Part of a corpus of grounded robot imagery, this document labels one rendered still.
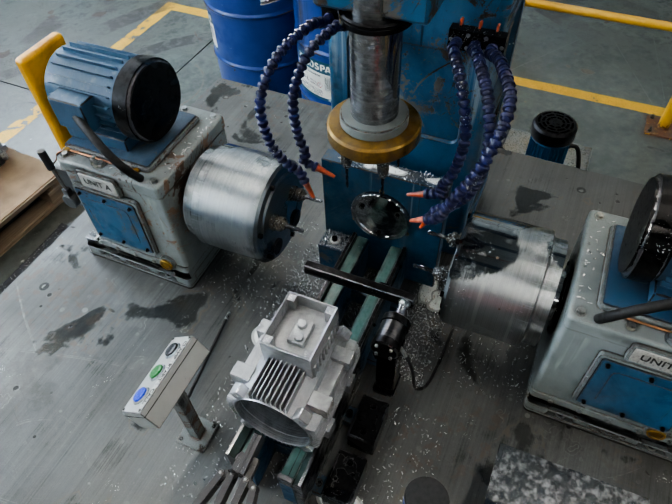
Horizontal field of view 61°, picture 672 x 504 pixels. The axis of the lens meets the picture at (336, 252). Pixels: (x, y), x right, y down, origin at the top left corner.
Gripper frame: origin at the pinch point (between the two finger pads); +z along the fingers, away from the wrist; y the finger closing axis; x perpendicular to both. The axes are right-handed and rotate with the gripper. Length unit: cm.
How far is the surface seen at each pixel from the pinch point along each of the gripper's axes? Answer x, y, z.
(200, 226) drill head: 4, 36, 41
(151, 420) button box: -2.6, 18.3, -1.7
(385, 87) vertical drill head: -31, -3, 59
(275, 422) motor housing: 11.1, 1.8, 8.6
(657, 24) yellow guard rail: 85, -63, 260
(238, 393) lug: -3.7, 5.8, 8.0
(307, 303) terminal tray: -5.0, 1.3, 27.8
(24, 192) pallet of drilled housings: 101, 190, 78
